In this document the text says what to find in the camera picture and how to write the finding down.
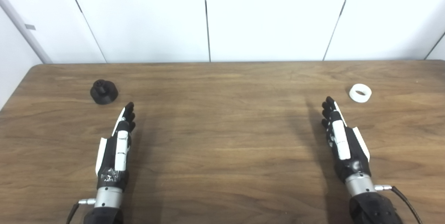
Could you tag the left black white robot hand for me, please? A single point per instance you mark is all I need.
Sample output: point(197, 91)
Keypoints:
point(114, 154)

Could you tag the round black plastic part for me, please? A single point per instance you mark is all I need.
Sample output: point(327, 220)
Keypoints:
point(103, 93)

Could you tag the grey wall corner post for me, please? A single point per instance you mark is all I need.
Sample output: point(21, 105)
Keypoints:
point(24, 26)

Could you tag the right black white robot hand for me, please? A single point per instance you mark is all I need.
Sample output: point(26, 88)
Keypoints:
point(351, 147)

